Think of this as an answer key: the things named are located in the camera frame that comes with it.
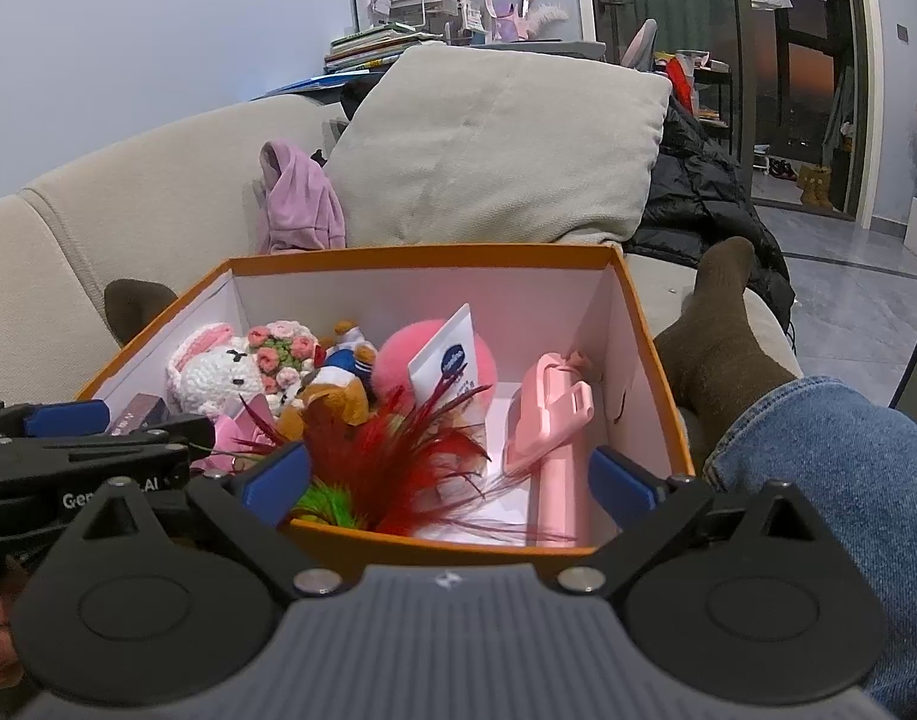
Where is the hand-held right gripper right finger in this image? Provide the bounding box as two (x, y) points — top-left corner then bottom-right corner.
(558, 446), (836, 601)

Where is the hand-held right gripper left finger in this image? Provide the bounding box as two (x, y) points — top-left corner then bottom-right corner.
(67, 441), (341, 601)

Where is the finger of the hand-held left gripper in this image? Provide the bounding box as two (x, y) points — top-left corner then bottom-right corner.
(0, 400), (112, 438)
(0, 414), (217, 467)

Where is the purple printed box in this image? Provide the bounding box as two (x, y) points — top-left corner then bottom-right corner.
(106, 392), (169, 436)

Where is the pink item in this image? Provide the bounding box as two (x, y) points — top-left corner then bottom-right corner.
(192, 416), (281, 477)

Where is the pink selfie stick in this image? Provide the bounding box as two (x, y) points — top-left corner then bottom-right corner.
(502, 349), (596, 547)

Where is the white crochet bunny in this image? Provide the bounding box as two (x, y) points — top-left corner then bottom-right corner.
(164, 322), (268, 417)

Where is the brown plush bear sailor outfit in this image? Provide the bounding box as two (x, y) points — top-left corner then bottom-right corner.
(278, 321), (380, 440)

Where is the red feather toy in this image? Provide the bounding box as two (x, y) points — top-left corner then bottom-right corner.
(233, 386), (550, 545)

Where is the crochet flower bouquet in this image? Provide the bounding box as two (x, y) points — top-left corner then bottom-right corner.
(244, 319), (322, 410)

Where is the pink plush ball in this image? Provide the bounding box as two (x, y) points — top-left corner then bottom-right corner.
(372, 319), (499, 425)

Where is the white hand cream tube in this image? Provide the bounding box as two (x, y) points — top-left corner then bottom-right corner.
(407, 304), (481, 413)

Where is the orange cardboard box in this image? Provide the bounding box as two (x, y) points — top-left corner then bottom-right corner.
(74, 242), (698, 567)

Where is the person's left brown sock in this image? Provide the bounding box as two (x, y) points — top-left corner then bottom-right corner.
(104, 279), (179, 350)

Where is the person's brown sock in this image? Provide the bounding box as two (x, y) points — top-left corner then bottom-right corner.
(654, 236), (799, 425)
(104, 279), (179, 350)

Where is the person's right brown sock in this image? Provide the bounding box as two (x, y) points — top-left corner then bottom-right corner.
(654, 236), (799, 425)

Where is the person's right jeans leg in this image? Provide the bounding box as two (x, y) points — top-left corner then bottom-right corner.
(700, 375), (917, 717)

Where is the beige sofa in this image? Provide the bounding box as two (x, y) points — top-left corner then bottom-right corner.
(0, 90), (805, 466)

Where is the pink cloth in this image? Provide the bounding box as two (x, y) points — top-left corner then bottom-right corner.
(257, 139), (349, 254)

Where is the black puffer jacket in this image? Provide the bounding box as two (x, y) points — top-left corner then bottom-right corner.
(624, 101), (797, 331)

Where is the beige cushion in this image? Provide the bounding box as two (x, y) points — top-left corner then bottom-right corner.
(327, 43), (673, 248)

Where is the blue folder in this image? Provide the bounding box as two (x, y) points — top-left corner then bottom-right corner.
(252, 71), (371, 102)

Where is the cluttered side table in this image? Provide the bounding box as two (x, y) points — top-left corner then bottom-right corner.
(654, 51), (733, 158)

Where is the red cloth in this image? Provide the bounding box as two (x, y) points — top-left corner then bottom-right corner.
(664, 52), (701, 115)

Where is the hanging grey-green garment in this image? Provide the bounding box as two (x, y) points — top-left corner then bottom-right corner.
(822, 66), (857, 158)

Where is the grey pink swivel chair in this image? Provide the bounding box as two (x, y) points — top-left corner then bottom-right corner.
(616, 19), (661, 74)

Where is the grey desk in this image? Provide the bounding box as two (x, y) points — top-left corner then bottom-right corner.
(443, 37), (608, 65)

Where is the stack of books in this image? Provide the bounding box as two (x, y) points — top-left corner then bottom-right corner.
(323, 22), (446, 76)

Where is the white pink feather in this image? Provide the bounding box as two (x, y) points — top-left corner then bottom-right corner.
(525, 4), (572, 38)

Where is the pink purple figurine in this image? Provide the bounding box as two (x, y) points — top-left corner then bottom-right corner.
(489, 2), (527, 44)

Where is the glass sliding door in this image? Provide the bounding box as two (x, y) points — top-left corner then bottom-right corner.
(571, 0), (876, 222)

